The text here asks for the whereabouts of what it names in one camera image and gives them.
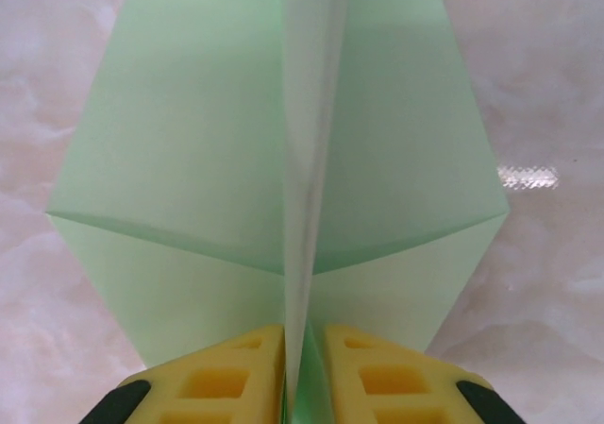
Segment light green cloth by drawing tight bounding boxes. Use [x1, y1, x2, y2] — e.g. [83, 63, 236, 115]
[44, 0, 509, 424]

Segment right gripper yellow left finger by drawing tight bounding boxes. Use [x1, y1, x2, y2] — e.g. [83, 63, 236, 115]
[82, 322, 287, 424]

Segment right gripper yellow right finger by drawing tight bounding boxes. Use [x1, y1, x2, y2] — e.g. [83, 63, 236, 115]
[322, 322, 520, 424]

